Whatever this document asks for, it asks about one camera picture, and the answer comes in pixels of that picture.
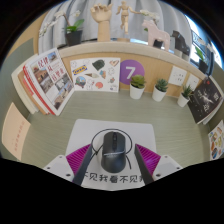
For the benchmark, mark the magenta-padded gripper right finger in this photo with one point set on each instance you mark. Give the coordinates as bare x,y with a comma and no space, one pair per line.
165,166

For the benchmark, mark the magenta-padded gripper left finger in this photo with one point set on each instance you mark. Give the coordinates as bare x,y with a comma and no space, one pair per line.
61,166

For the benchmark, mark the black computer mouse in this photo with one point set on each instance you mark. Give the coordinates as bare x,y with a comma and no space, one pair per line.
113,153

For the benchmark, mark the white mouse pad black drawing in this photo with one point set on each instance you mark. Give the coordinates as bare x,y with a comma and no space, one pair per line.
86,133

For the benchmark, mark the colourful sticker card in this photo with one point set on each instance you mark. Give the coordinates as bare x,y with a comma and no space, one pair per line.
217,141

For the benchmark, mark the peach thin book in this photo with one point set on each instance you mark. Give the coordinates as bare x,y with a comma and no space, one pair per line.
15,131

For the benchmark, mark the small succulent white pot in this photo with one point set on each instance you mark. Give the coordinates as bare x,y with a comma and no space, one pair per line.
182,100
136,91
159,95

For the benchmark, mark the black cover book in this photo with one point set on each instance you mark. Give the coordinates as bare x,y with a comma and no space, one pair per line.
205,100

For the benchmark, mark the brown kraft book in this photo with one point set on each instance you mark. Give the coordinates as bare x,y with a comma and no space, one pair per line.
25,90

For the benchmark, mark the red-spined photo-cover book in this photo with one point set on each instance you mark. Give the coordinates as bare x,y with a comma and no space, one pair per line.
51,81

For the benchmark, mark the white sticker sheet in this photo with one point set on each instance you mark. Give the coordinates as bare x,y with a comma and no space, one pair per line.
95,75

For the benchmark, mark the thick white book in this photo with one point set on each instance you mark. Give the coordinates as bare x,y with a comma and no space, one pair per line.
16,80

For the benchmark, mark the purple round number sticker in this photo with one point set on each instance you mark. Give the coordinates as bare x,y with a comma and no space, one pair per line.
131,71

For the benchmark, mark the white orchid black pot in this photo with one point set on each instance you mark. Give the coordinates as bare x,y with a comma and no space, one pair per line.
148,13
203,65
74,37

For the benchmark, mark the light wooden desk shelf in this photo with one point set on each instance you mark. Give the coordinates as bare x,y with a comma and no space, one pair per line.
133,50

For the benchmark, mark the black horse figurine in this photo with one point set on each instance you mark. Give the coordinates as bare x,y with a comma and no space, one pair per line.
181,43

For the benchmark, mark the pink horse figurine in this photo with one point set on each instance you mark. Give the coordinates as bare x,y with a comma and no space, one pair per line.
155,33

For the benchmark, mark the grey curtain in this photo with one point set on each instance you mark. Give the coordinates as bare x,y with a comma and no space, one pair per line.
86,20

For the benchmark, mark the wooden hand model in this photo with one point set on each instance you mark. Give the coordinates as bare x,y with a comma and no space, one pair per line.
102,23

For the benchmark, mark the wooden mannequin figure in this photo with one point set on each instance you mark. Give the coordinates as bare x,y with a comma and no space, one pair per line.
125,16

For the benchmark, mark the white wall socket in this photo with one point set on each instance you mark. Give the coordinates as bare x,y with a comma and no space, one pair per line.
177,76
192,82

